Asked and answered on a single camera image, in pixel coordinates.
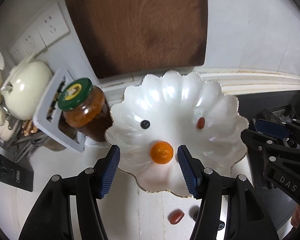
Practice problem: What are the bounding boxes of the orange mandarin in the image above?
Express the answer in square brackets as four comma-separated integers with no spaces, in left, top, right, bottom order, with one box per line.
[150,141,174,165]

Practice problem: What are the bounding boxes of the dark plum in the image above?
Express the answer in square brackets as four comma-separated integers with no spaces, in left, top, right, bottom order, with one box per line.
[192,206,199,222]

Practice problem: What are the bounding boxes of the person's right hand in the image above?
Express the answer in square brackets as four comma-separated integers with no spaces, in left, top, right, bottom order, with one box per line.
[290,204,300,228]

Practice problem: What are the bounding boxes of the white scalloped fruit bowl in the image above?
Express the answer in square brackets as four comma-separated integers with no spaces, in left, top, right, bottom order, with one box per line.
[105,70,248,197]

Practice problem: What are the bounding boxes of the glass jar green lid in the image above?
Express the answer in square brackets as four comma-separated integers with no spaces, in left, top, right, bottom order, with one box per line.
[58,77,113,142]

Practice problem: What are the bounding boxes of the cream ceramic pot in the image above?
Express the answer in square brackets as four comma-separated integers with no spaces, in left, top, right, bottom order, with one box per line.
[0,53,52,120]

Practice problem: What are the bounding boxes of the brown wooden cutting board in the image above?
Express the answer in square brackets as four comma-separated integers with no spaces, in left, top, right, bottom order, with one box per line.
[65,0,208,79]

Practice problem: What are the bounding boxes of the white plastic rack frame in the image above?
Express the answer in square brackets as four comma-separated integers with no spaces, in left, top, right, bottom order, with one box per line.
[32,68,85,152]

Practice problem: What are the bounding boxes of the white wall power outlets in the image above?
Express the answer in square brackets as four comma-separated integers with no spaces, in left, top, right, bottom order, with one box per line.
[10,3,70,63]

